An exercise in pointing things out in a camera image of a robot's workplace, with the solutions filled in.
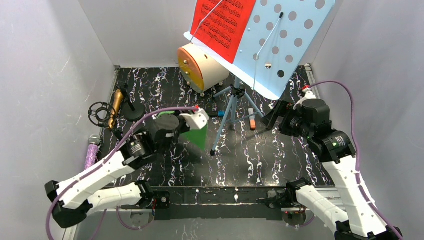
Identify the aluminium frame rail base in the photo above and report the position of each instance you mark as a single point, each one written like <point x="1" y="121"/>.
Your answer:
<point x="176" y="197"/>

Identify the red sheet music page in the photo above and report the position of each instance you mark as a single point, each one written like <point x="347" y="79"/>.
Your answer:
<point x="220" y="25"/>

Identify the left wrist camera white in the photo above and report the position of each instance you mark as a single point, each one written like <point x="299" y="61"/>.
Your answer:
<point x="196" y="120"/>

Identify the black shock-mount tripod stand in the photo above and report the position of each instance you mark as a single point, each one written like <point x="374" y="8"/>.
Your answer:
<point x="101" y="113"/>

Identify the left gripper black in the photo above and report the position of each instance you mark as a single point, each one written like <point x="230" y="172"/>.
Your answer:
<point x="185" y="124"/>

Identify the round three-drawer storage box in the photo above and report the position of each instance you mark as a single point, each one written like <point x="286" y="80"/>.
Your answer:
<point x="200" y="71"/>

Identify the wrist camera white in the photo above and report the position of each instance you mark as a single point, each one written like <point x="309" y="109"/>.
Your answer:
<point x="306" y="93"/>
<point x="196" y="120"/>

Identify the light blue music stand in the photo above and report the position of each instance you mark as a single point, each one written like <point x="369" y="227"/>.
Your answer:
<point x="276" y="38"/>

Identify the black blue marker pen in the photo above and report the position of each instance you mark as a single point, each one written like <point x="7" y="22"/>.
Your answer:
<point x="216" y="114"/>

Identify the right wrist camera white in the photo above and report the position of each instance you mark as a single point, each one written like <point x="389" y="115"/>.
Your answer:
<point x="306" y="93"/>

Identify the orange white highlighter pen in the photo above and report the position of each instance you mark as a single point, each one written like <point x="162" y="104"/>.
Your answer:
<point x="252" y="121"/>

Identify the green sheet music page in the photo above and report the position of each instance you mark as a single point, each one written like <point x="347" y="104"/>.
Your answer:
<point x="198" y="137"/>

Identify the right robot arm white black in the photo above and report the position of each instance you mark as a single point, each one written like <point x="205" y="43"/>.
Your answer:
<point x="331" y="159"/>

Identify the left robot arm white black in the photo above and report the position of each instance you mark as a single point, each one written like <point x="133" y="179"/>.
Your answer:
<point x="116" y="165"/>

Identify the purple glitter microphone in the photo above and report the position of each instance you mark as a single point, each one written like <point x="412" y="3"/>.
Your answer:
<point x="94" y="143"/>

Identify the gold microphone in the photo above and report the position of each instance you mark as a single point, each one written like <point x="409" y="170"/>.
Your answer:
<point x="117" y="101"/>

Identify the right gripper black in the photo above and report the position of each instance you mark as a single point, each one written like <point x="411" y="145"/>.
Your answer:
<point x="282" y="112"/>

